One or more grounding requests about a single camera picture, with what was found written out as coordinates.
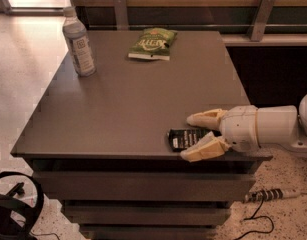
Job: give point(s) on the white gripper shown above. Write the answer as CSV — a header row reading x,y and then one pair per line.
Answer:
x,y
240,128

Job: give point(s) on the green jalapeno chip bag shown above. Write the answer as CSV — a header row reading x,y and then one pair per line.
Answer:
x,y
153,44

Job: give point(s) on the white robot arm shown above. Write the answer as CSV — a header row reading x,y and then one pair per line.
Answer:
x,y
285,126

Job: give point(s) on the left metal shelf bracket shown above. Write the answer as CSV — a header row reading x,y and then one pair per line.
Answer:
x,y
121,14

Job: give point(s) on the black chair base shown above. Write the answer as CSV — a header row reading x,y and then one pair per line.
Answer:
x,y
9,229

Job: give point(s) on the metal shelf bracket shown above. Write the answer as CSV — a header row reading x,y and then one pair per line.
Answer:
x,y
121,14
260,19

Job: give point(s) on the white power strip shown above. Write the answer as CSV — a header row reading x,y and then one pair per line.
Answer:
x,y
272,194

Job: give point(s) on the grey drawer cabinet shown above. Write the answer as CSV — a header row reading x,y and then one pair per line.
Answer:
x,y
99,144

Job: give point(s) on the right metal shelf bracket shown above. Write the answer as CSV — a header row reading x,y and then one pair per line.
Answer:
x,y
260,19

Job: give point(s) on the dark chocolate rxbar wrapper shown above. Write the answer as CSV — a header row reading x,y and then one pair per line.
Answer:
x,y
182,139

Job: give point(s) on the clear plastic water bottle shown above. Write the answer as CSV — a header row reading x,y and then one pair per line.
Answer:
x,y
77,40

